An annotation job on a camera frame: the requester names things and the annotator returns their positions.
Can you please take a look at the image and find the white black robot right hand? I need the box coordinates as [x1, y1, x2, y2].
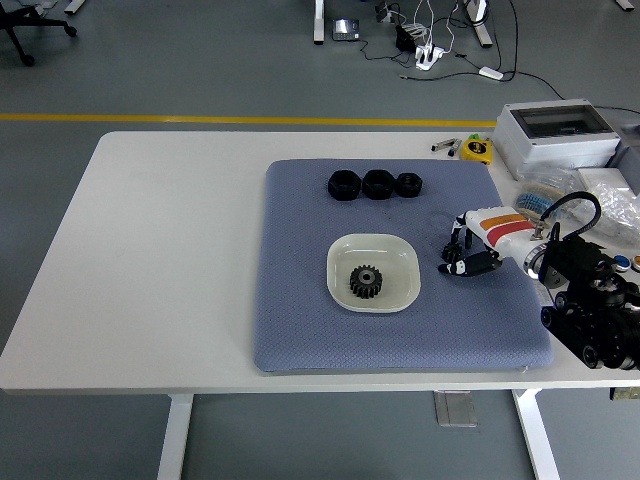
[438, 205, 540, 277]

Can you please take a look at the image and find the small black gear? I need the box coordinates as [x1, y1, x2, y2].
[439, 239, 464, 264]

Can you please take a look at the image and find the large black gear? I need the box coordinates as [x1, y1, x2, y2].
[348, 264, 384, 301]

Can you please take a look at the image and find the small black hex nut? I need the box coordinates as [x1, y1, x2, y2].
[395, 172, 425, 199]

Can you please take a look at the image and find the white push-button control box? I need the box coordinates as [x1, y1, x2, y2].
[594, 242, 640, 289]

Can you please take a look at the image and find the large black hex nut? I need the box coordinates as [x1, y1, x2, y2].
[327, 169, 361, 202]
[361, 168, 396, 201]

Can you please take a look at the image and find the grey metal box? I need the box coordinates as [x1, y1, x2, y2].
[607, 121, 640, 171]

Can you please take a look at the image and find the clear bag of blue resistors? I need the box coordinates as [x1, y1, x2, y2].
[514, 167, 584, 221]

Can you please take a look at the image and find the white purple label card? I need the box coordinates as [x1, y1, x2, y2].
[534, 279, 557, 307]

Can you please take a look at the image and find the yellow tape measure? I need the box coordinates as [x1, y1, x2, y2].
[459, 133, 495, 165]

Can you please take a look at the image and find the white square plate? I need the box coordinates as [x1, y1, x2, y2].
[326, 232, 422, 314]

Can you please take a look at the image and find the clear bag of screws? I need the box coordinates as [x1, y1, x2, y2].
[574, 182, 640, 241]

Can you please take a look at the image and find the grey metal floor plate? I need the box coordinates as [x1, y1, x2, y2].
[433, 390, 478, 428]

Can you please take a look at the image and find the white power strip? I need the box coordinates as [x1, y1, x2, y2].
[414, 44, 448, 71]

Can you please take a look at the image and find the white table leg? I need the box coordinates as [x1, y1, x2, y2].
[512, 388, 561, 480]
[157, 393, 195, 480]

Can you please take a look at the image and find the black power adapter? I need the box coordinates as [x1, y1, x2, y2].
[394, 24, 419, 52]

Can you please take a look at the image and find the blue-grey padded mat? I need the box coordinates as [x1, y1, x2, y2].
[252, 158, 555, 375]

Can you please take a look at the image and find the black desk phone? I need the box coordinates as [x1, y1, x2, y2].
[332, 18, 362, 42]

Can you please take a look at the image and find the black office chair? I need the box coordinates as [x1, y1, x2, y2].
[0, 0, 79, 68]

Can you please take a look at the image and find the grey electrical enclosure box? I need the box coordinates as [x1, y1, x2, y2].
[494, 98, 622, 181]

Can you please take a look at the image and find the thin black cable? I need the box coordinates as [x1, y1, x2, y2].
[502, 69, 569, 101]

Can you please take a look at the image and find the long black floor cable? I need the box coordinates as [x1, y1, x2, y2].
[398, 0, 519, 84]

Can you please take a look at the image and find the black phone cable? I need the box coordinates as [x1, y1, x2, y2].
[357, 38, 419, 65]

